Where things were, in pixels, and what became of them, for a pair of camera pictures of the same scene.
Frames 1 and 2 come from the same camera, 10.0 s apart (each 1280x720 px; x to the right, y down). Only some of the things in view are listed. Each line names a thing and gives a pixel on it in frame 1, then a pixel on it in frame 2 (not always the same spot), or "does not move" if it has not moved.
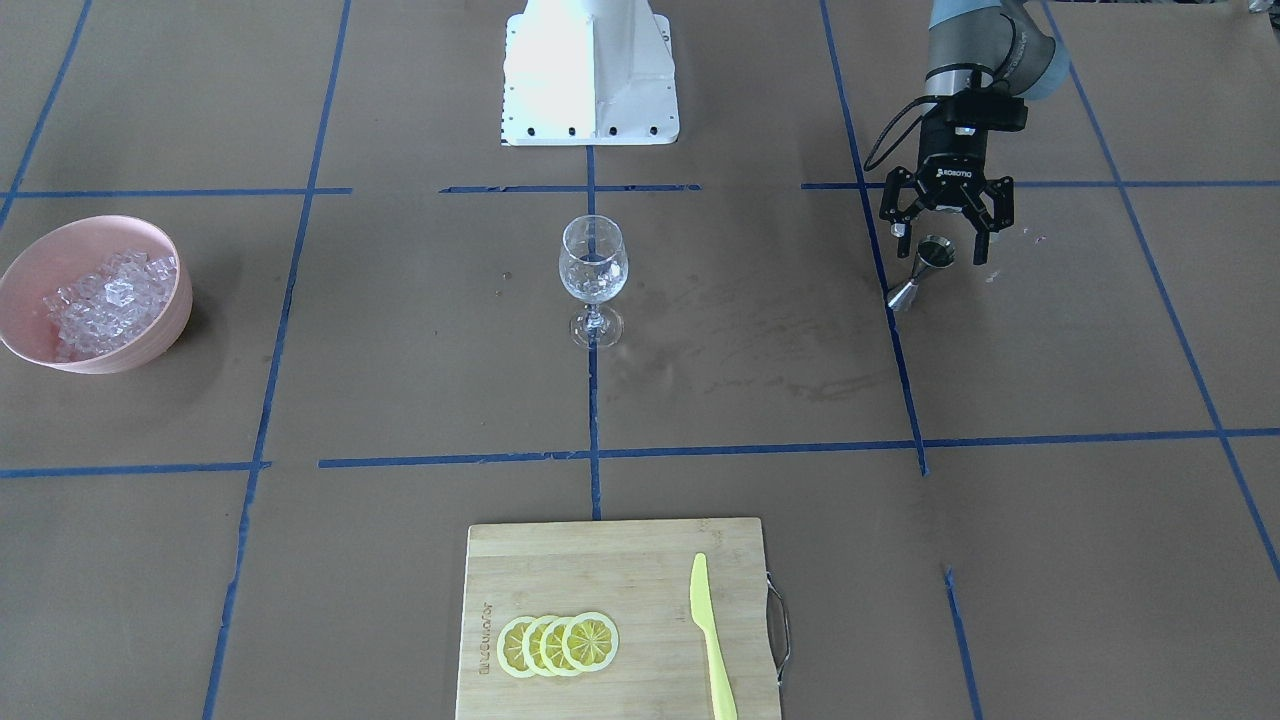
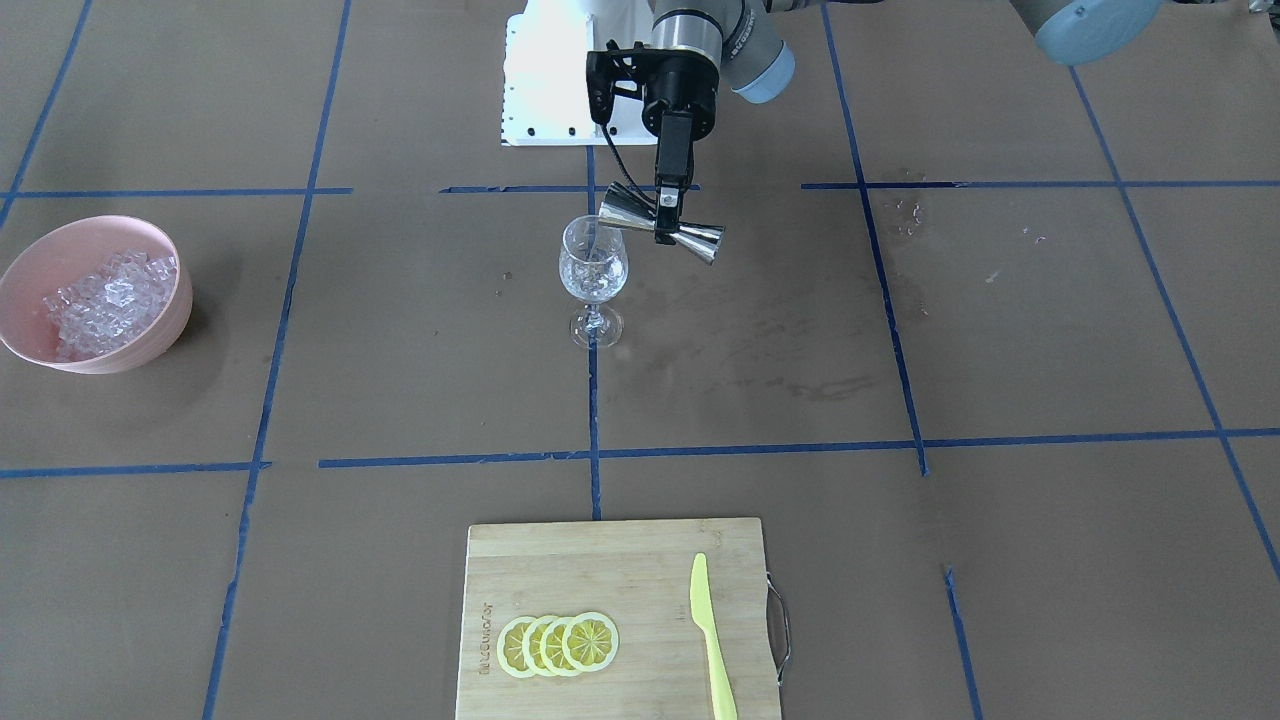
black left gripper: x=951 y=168 -> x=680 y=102
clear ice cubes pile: x=107 y=305 does not move
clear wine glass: x=593 y=269 does not move
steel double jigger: x=934 y=251 -> x=624 y=207
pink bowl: x=101 y=294 does not move
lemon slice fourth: x=590 y=641 does not move
